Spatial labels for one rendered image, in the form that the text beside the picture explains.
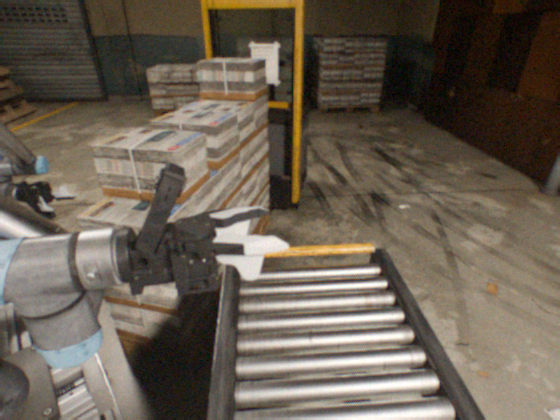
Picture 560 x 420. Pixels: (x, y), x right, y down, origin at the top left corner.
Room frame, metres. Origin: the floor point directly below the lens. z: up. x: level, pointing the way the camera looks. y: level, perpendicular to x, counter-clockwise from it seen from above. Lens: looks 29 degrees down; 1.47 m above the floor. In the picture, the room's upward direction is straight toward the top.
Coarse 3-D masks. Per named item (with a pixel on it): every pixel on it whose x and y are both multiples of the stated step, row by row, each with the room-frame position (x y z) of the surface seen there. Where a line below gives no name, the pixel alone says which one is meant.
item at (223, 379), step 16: (224, 272) 0.81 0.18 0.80; (224, 288) 0.74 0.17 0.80; (224, 304) 0.67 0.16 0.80; (224, 320) 0.62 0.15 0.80; (224, 336) 0.57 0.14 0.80; (224, 352) 0.52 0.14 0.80; (224, 368) 0.48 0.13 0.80; (224, 384) 0.44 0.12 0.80; (224, 400) 0.40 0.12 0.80; (208, 416) 0.37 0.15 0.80; (224, 416) 0.37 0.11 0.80
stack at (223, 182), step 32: (224, 192) 1.60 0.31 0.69; (256, 192) 2.11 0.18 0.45; (96, 224) 1.09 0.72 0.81; (128, 224) 1.06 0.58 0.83; (256, 224) 2.09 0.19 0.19; (128, 288) 1.08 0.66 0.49; (160, 288) 1.04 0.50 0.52; (128, 320) 1.09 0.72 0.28; (160, 320) 1.05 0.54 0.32; (192, 320) 1.12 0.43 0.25; (128, 352) 1.11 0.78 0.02; (160, 352) 1.06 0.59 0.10; (192, 352) 1.07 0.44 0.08
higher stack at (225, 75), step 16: (208, 64) 2.23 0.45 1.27; (224, 64) 2.19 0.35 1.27; (240, 64) 2.17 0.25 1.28; (256, 64) 2.22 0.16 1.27; (208, 80) 2.23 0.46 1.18; (224, 80) 2.20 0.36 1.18; (240, 80) 2.18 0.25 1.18; (256, 80) 2.22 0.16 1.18; (256, 112) 2.17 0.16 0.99; (256, 128) 2.18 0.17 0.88; (256, 144) 2.16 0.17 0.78; (256, 160) 2.16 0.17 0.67
